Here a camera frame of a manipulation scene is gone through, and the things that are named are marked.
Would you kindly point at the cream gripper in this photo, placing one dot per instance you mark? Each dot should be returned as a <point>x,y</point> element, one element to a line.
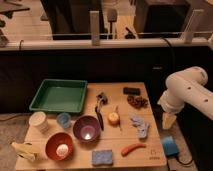
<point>168,120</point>

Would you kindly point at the blue tape roll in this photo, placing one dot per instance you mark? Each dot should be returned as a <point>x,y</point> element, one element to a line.
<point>169,146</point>

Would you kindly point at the purple bowl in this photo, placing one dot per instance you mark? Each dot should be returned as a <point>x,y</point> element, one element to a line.
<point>86,129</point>

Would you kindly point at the black rectangular block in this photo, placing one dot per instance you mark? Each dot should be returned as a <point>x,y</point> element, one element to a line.
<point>132,91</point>

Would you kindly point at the white egg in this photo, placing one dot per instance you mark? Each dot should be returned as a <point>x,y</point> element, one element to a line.
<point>62,150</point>

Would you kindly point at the small blue cup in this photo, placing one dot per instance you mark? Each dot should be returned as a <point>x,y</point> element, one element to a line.
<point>64,120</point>

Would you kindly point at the yellow toy fruit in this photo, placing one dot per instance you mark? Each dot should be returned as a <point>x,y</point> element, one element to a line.
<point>113,117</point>

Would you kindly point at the red bowl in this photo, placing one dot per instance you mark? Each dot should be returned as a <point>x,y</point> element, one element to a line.
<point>54,141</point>

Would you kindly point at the blue sponge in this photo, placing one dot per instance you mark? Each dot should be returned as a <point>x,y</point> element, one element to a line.
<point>102,157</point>

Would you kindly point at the green plastic tray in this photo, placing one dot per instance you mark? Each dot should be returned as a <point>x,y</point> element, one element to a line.
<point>57,96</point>

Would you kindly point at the white cup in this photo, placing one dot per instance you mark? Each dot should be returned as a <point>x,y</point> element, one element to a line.
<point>39,121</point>

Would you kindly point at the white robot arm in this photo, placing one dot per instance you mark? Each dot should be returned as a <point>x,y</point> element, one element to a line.
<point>186,86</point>

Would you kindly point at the black handled brush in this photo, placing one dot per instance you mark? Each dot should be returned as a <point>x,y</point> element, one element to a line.
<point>101,100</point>

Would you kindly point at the brown toy grapes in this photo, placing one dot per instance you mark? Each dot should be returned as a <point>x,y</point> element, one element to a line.
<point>137,101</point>

